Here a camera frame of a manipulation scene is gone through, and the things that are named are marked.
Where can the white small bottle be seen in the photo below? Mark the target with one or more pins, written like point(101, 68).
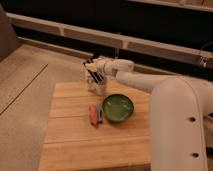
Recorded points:
point(90, 83)

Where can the black white striped eraser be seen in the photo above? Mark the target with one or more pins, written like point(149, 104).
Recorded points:
point(98, 78)

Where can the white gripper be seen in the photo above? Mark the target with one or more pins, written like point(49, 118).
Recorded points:
point(98, 65)

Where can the white window rail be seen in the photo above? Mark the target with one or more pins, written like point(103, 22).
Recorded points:
point(138, 45)

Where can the grey blue stapler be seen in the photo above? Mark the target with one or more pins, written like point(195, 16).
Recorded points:
point(99, 114)

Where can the orange marker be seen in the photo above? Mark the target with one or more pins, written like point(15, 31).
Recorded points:
point(93, 115)

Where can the wooden table board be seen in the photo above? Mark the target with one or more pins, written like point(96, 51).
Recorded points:
point(73, 144)

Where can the green bowl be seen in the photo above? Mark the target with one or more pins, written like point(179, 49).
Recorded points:
point(117, 107)

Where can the white ceramic cup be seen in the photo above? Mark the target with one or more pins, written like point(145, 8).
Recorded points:
point(100, 88)

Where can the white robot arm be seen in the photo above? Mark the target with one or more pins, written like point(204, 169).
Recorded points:
point(179, 108)

